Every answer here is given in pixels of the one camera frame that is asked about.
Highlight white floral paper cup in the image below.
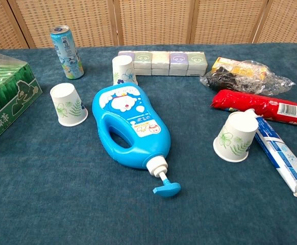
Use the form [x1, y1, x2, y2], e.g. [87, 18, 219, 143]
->
[49, 82, 89, 127]
[213, 111, 259, 163]
[112, 55, 138, 86]

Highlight blue pump detergent bottle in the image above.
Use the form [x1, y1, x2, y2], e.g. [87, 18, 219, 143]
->
[91, 83, 182, 198]

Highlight pastel tissue packet multipack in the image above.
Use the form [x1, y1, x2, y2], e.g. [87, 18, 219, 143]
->
[117, 50, 207, 77]

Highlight clear bag black contents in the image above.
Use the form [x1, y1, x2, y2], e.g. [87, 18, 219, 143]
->
[199, 60, 296, 96]

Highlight wicker folding screen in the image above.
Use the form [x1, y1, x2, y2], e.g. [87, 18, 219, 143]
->
[0, 0, 297, 49]

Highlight light blue drink can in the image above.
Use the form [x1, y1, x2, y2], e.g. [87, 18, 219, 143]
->
[48, 24, 85, 79]

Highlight red snack packet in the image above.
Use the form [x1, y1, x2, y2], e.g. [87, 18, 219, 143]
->
[210, 89, 297, 126]

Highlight teal carpet table cover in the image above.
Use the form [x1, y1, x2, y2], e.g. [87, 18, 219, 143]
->
[0, 43, 297, 245]

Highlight white blue toothpaste tube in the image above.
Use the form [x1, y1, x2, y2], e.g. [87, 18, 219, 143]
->
[245, 109, 297, 198]

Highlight green tea bag box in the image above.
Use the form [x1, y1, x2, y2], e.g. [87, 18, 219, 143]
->
[0, 52, 43, 151]

